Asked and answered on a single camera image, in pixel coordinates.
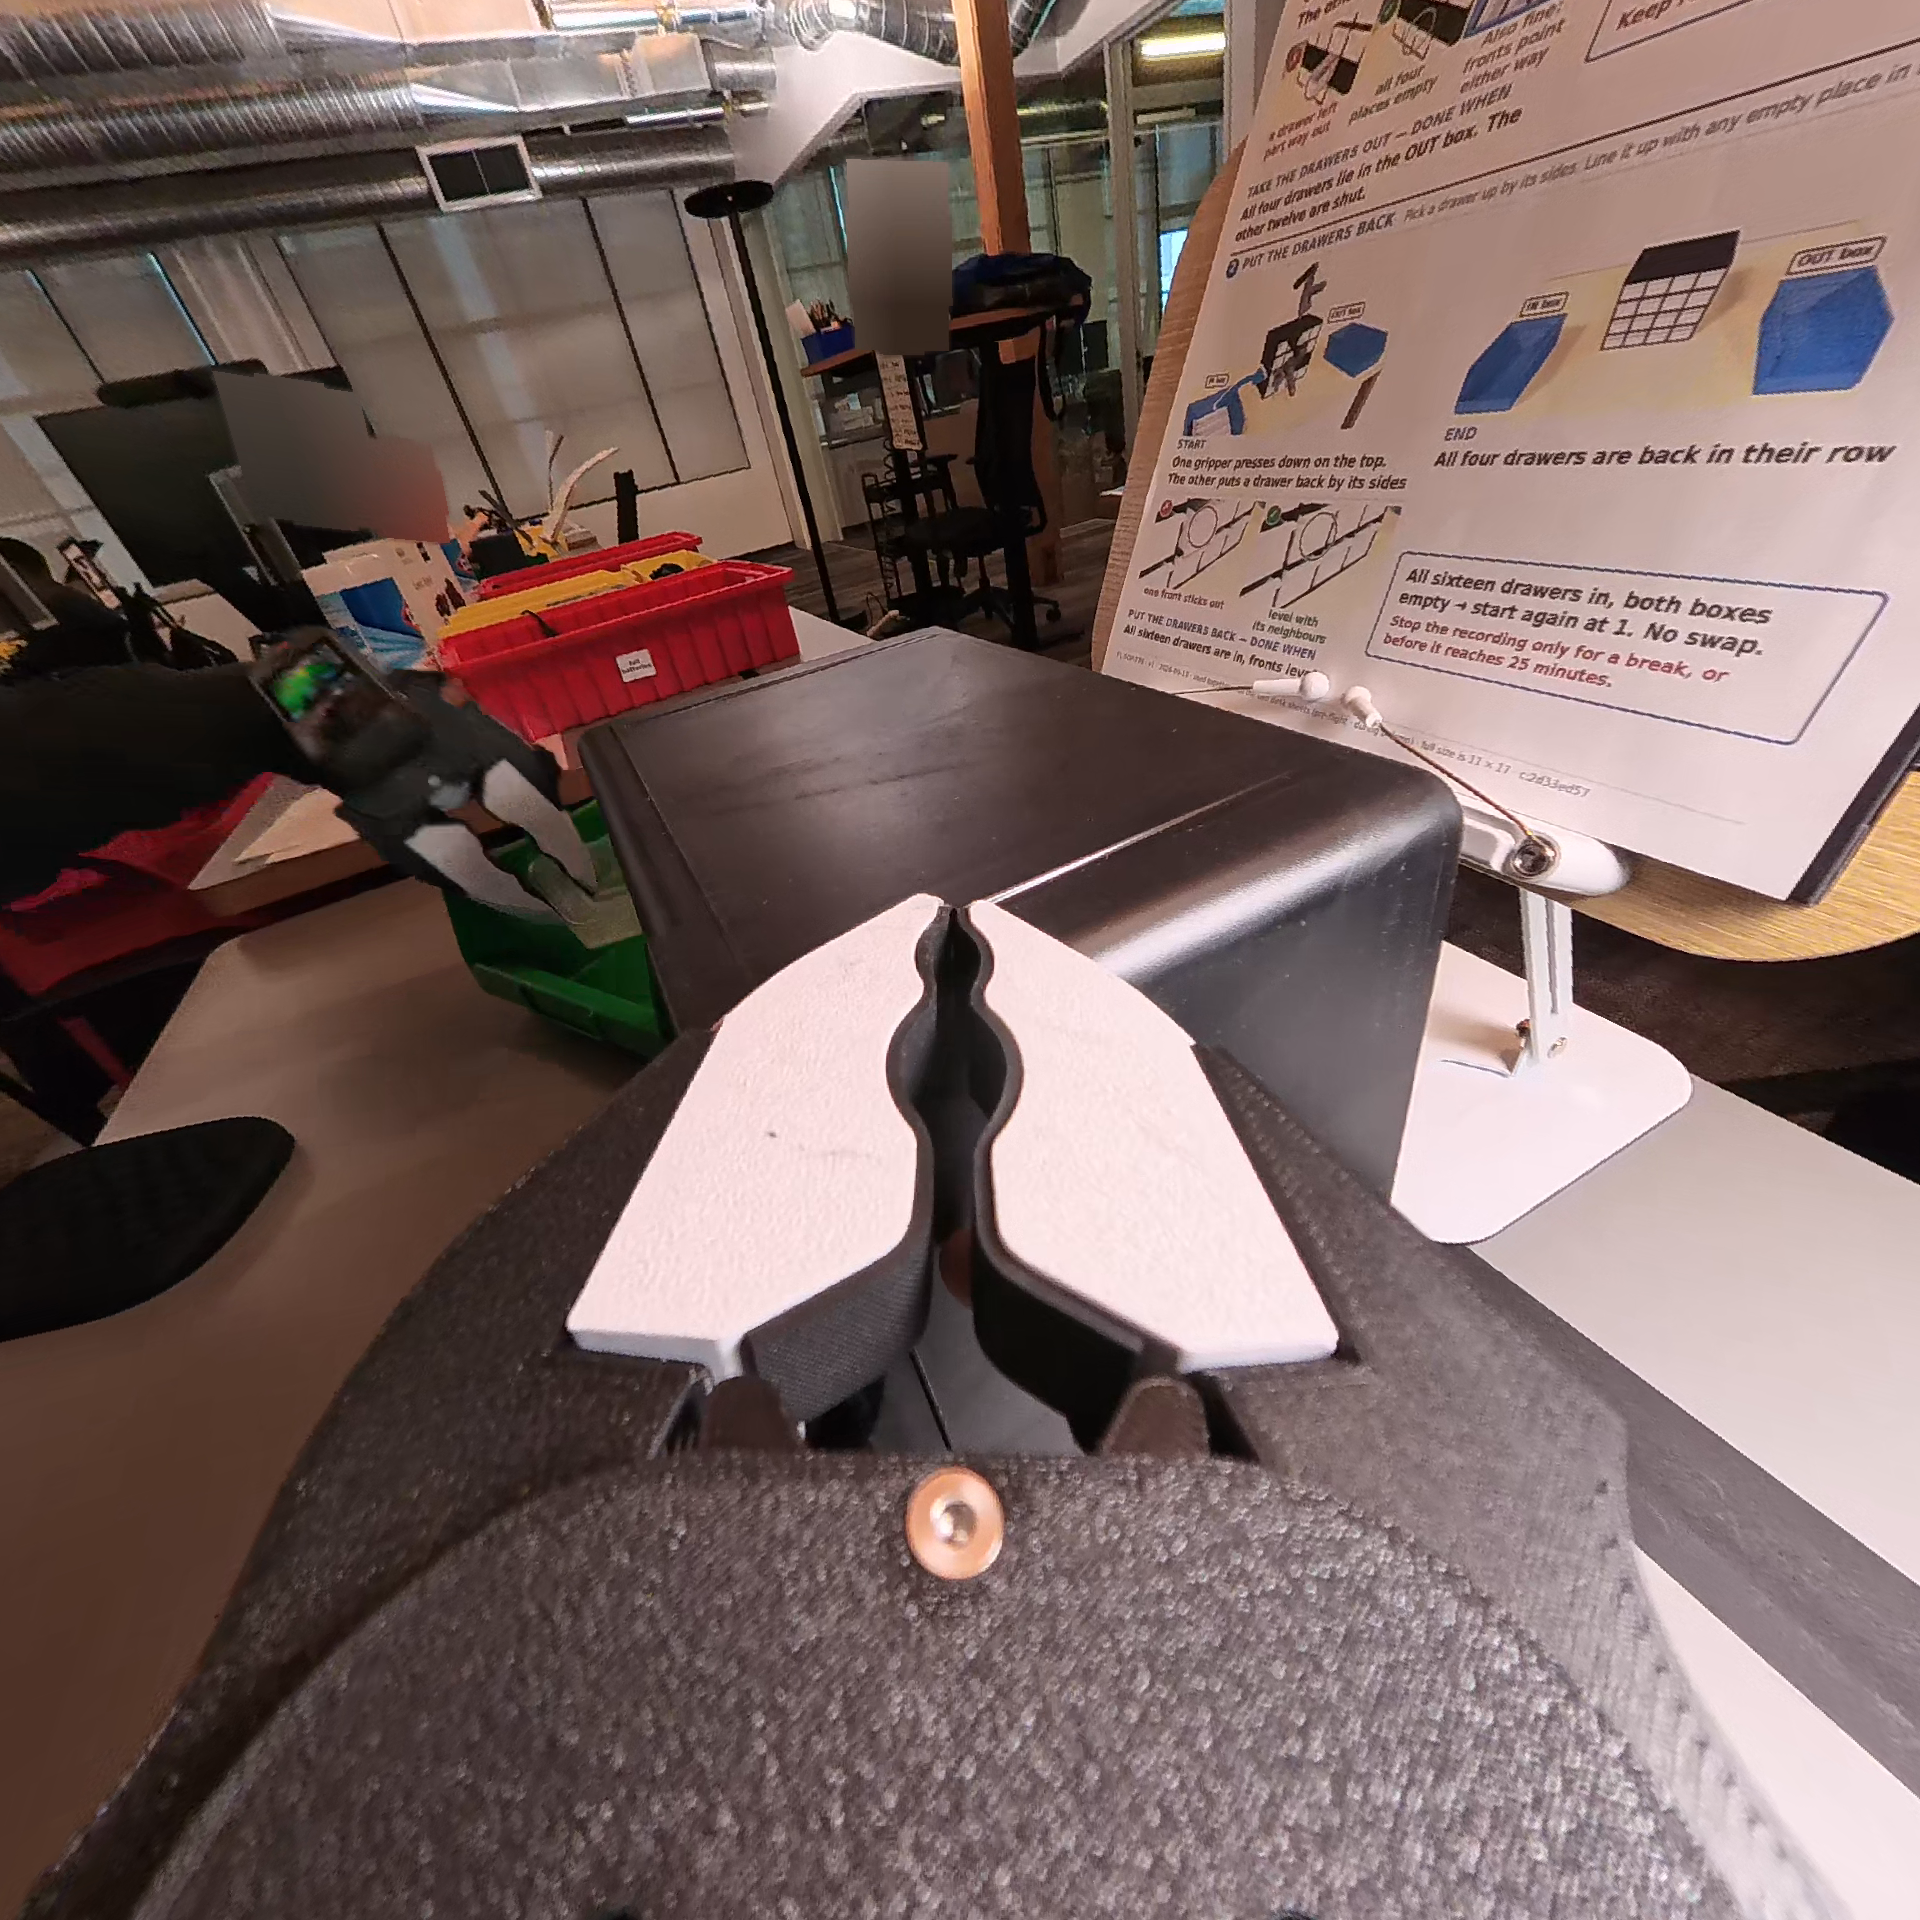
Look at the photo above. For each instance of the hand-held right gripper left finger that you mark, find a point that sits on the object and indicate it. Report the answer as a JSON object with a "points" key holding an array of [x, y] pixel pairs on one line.
{"points": [[750, 1184]]}

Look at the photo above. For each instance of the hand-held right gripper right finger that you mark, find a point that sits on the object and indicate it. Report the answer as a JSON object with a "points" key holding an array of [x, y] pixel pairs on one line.
{"points": [[1155, 1184]]}

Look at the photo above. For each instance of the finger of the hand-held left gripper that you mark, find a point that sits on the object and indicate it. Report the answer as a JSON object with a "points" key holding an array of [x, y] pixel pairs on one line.
{"points": [[547, 833], [451, 861]]}

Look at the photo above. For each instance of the green plastic bin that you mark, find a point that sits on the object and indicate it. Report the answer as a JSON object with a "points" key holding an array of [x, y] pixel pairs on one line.
{"points": [[586, 975]]}

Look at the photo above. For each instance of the black drawer cabinet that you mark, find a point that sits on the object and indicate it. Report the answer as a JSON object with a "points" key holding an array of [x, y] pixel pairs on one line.
{"points": [[974, 763]]}

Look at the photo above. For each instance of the person's left forearm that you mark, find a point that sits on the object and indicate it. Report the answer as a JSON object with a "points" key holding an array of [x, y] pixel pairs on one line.
{"points": [[120, 763]]}

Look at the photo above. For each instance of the pale desk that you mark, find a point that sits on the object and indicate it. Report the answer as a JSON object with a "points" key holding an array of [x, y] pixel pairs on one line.
{"points": [[299, 1049]]}

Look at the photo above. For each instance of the person's left hand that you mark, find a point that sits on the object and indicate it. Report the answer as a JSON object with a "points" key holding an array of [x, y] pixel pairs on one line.
{"points": [[470, 819]]}

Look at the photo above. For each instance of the paper with blue tape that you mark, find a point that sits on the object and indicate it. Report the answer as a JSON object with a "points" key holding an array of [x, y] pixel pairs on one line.
{"points": [[299, 833]]}

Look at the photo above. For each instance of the yellow plastic tray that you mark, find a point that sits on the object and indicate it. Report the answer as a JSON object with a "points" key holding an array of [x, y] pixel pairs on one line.
{"points": [[495, 613]]}

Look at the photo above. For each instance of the red ribbed labelled tray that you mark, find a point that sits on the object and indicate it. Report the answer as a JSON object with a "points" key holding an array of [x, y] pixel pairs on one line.
{"points": [[630, 644]]}

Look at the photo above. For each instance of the red plastic tray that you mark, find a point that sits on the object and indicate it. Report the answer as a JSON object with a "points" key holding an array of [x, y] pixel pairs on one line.
{"points": [[569, 567]]}

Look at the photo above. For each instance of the red floor object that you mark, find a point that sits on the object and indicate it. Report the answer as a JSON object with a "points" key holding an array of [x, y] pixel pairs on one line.
{"points": [[89, 915]]}

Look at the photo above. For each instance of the black monitor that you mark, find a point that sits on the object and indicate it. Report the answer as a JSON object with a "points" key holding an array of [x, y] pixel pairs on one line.
{"points": [[135, 480]]}

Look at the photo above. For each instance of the black mesh office chair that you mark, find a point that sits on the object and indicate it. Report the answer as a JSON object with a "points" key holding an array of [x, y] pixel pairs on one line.
{"points": [[135, 1215]]}

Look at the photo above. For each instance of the hanging paper sign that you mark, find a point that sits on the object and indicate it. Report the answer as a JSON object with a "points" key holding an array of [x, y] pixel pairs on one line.
{"points": [[900, 403]]}

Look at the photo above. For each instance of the small blue shelf bin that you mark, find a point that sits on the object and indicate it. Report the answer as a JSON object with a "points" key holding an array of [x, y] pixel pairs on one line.
{"points": [[825, 346]]}

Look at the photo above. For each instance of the white ceiling air vent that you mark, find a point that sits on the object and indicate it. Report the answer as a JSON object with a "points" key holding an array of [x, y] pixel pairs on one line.
{"points": [[480, 171]]}

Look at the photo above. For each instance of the black floor lamp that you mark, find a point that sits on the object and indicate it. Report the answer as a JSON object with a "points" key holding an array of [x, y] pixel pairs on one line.
{"points": [[729, 197]]}

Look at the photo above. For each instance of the instruction sheet on board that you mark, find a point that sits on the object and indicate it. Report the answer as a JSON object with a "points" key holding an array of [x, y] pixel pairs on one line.
{"points": [[1769, 915]]}

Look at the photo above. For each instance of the dark blue backpack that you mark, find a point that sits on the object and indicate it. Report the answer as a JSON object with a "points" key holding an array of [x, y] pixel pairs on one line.
{"points": [[1019, 282]]}

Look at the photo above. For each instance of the printed instruction sheet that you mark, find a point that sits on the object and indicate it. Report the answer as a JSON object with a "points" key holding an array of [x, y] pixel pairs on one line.
{"points": [[1576, 451]]}

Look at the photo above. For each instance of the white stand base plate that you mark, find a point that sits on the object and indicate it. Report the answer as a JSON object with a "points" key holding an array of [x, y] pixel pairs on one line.
{"points": [[1546, 1140]]}

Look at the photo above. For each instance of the silver ceiling duct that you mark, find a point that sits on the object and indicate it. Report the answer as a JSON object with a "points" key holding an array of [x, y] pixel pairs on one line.
{"points": [[225, 135]]}

